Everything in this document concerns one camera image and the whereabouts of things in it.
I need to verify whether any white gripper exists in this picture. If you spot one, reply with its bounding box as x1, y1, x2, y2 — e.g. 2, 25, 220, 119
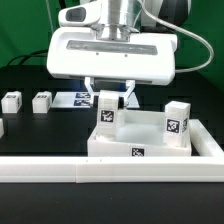
47, 27, 177, 108

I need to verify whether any white square table top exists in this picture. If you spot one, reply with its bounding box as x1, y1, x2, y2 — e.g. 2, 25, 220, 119
87, 110, 192, 157

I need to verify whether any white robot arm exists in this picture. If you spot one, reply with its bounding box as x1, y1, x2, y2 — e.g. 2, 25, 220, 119
47, 0, 177, 86

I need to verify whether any tag plate with markers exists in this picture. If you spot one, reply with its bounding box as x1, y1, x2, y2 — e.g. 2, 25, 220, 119
51, 92, 140, 109

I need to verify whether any partial white block left edge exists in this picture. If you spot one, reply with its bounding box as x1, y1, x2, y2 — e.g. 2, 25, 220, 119
0, 118, 4, 139

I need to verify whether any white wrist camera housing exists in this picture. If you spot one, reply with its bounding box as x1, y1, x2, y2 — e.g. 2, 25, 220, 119
58, 0, 102, 27

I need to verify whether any black cable bundle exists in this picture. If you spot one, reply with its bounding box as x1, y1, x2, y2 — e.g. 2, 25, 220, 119
6, 48, 49, 66

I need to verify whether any white U-shaped fence wall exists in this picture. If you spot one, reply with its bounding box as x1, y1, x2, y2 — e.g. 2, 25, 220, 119
0, 119, 224, 183

